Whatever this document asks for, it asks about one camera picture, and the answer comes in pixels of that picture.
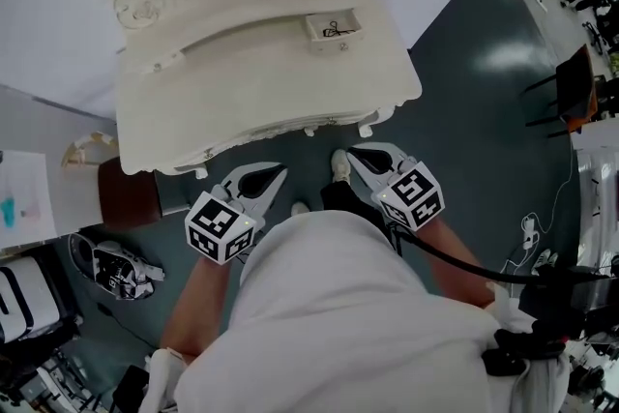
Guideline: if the wooden chair with brown seat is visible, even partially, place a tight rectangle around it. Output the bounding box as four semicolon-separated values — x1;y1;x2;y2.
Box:
61;133;163;229

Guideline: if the person's black trouser leg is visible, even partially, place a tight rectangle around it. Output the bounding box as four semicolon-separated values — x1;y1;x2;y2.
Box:
320;181;391;241

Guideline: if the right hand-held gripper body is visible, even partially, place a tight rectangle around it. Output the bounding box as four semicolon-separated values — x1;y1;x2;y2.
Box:
370;149;445;232

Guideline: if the black clamp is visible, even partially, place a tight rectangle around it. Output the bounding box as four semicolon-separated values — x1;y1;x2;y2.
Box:
482;327;568;377

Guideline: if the pair of white sneakers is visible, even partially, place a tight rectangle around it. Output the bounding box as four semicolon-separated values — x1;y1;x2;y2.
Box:
530;248;559;278

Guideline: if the black chair with orange cushion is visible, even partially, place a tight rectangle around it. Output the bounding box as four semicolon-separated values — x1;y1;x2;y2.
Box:
523;44;600;140

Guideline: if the person's right white shoe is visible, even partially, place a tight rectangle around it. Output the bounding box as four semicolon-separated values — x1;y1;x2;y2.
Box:
330;148;353;184

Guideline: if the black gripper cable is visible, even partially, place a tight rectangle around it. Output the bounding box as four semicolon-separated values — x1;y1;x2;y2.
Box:
395;226;536;285

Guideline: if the white and black robot part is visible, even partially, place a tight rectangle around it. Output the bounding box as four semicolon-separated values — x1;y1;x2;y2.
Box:
69;231;166;302

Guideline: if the white and black box device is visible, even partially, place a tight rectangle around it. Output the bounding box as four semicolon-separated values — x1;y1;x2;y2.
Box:
0;253;81;347

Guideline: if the small white drawer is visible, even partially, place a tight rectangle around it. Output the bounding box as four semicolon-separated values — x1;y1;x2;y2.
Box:
143;48;189;74
304;10;364;57

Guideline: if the white power strip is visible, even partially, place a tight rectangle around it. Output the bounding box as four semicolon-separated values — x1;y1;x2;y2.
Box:
520;216;541;251

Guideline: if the white cabinet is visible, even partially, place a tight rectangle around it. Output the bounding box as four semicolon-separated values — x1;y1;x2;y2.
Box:
0;84;120;252

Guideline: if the person's right forearm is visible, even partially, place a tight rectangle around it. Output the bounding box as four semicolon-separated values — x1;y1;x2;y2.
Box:
413;216;495;307

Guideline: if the person's white shirt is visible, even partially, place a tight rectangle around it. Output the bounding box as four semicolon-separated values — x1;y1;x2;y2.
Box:
144;210;573;413

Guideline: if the person's left forearm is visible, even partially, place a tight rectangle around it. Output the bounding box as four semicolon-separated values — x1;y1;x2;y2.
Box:
159;255;234;358

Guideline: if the white floor cable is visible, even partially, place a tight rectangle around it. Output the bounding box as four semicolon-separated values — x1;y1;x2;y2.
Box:
500;148;582;278

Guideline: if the teal item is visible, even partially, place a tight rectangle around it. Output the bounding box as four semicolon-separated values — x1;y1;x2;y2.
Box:
0;197;21;229

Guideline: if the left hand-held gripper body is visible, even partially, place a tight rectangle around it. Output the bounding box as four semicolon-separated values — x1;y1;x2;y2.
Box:
184;184;265;266

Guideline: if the white ornate dressing table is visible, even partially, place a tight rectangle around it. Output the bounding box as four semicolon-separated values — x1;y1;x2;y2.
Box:
60;0;424;180

